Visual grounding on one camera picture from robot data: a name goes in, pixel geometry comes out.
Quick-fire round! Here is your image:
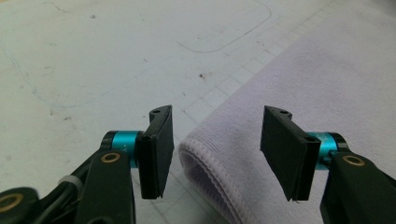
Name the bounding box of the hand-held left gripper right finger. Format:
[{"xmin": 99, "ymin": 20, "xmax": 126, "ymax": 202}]
[{"xmin": 260, "ymin": 105, "xmax": 348, "ymax": 203}]

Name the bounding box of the white foam mat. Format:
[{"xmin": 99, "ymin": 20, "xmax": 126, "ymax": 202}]
[{"xmin": 0, "ymin": 0, "xmax": 389, "ymax": 224}]

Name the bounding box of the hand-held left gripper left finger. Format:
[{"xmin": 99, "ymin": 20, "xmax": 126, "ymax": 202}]
[{"xmin": 102, "ymin": 105, "xmax": 176, "ymax": 201}]

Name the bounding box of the lilac patterned towel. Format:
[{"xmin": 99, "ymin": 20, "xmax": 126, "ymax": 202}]
[{"xmin": 177, "ymin": 3, "xmax": 396, "ymax": 224}]

